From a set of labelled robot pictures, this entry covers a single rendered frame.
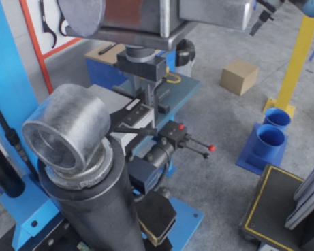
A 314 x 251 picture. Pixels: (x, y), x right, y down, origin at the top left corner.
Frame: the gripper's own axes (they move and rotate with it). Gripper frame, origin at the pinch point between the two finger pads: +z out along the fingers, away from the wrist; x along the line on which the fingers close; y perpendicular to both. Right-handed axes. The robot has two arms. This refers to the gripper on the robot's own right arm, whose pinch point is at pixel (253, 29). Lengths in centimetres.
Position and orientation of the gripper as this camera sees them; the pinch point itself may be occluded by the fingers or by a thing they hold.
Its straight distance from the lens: 141.0
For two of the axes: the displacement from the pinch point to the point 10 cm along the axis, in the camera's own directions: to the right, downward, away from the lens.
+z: -3.9, 6.1, 6.9
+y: 8.2, 5.8, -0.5
